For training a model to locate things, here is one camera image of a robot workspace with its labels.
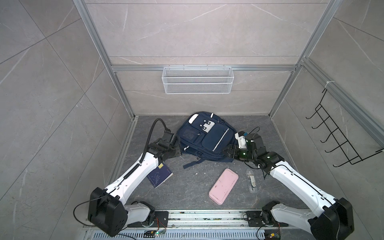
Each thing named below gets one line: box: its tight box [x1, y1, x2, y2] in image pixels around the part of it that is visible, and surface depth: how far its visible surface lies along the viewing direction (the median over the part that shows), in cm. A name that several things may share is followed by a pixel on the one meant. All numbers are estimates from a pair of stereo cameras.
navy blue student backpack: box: [177, 111, 237, 169], surface depth 100 cm
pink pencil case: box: [208, 168, 239, 206], surface depth 83 cm
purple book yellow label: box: [146, 161, 174, 189], surface depth 89 cm
